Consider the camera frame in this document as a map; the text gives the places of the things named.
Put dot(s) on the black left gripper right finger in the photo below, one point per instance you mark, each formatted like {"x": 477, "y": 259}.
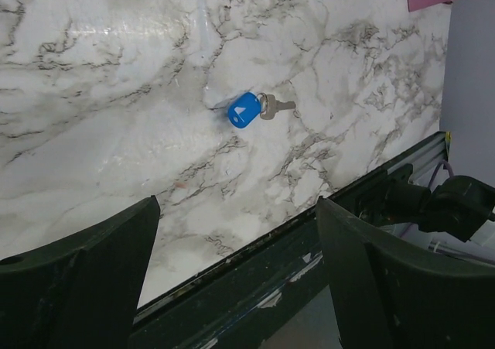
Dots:
{"x": 388, "y": 293}

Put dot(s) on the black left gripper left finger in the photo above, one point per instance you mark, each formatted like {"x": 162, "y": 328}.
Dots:
{"x": 81, "y": 291}

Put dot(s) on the silver metal key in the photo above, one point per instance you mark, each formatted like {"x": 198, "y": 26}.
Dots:
{"x": 275, "y": 105}

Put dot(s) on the blue plastic key tag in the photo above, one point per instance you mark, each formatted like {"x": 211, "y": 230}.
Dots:
{"x": 244, "y": 110}

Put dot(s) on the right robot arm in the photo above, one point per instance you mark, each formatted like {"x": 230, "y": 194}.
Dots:
{"x": 452, "y": 214}

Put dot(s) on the black table edge frame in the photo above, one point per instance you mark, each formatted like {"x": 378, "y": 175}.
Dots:
{"x": 241, "y": 300}

